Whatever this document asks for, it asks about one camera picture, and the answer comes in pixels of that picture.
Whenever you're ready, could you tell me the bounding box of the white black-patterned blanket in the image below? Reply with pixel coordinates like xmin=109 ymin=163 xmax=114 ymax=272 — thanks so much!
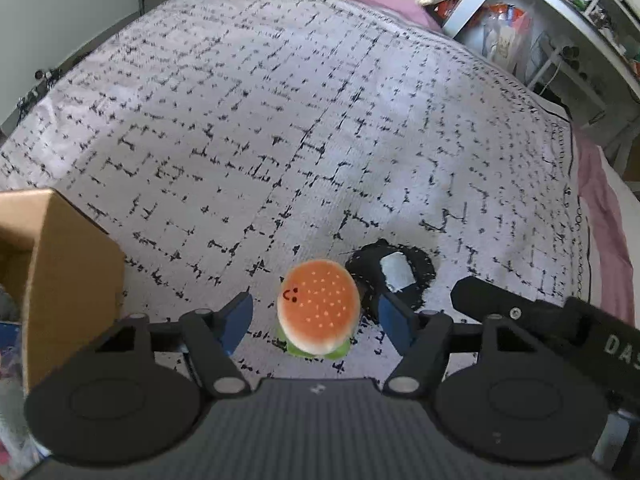
xmin=0 ymin=0 xmax=594 ymax=392

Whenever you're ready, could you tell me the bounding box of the black fabric pouch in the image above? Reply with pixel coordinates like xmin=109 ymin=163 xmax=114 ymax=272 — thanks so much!
xmin=344 ymin=239 xmax=436 ymax=322

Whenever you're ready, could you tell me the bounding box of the blue tissue packet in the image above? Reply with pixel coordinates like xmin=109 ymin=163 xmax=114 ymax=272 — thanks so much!
xmin=0 ymin=321 xmax=24 ymax=362

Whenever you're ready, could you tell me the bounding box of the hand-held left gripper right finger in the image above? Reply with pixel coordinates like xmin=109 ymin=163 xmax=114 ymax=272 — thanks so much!
xmin=377 ymin=292 xmax=568 ymax=401

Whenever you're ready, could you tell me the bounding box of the brown cardboard box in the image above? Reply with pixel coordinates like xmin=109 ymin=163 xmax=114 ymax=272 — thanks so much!
xmin=0 ymin=187 xmax=126 ymax=397

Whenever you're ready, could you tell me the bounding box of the white wire rack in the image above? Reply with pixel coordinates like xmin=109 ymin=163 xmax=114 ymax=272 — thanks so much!
xmin=524 ymin=30 xmax=609 ymax=127

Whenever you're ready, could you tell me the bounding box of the white desk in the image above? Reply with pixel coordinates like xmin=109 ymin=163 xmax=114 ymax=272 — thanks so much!
xmin=442 ymin=0 xmax=640 ymax=127

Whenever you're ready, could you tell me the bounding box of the burger plush toy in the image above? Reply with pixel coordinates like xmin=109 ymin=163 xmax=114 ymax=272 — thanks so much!
xmin=276 ymin=259 xmax=361 ymax=360

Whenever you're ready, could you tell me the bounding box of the pink bed sheet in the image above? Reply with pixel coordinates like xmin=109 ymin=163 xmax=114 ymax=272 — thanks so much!
xmin=329 ymin=0 xmax=639 ymax=334

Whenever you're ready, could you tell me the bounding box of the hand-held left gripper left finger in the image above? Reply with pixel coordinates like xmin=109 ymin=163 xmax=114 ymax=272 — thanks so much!
xmin=65 ymin=290 xmax=254 ymax=401

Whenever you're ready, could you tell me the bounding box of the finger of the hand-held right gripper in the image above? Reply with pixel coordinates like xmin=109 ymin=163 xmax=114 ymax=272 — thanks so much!
xmin=449 ymin=275 xmax=583 ymax=335

